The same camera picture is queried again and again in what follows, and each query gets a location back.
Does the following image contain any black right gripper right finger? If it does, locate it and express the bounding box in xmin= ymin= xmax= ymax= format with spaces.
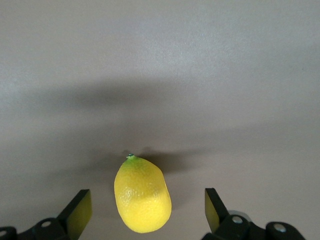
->
xmin=201 ymin=187 xmax=309 ymax=240

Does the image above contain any yellow lemon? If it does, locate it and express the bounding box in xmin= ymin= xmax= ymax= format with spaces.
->
xmin=113 ymin=153 xmax=173 ymax=234

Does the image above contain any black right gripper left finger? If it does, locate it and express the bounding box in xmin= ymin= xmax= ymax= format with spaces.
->
xmin=0 ymin=189 xmax=93 ymax=240

